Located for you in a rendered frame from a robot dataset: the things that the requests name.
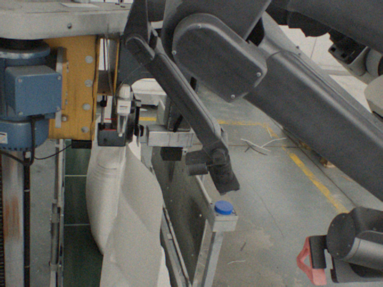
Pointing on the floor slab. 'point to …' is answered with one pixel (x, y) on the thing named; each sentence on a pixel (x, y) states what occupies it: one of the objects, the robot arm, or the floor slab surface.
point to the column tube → (13, 218)
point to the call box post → (210, 267)
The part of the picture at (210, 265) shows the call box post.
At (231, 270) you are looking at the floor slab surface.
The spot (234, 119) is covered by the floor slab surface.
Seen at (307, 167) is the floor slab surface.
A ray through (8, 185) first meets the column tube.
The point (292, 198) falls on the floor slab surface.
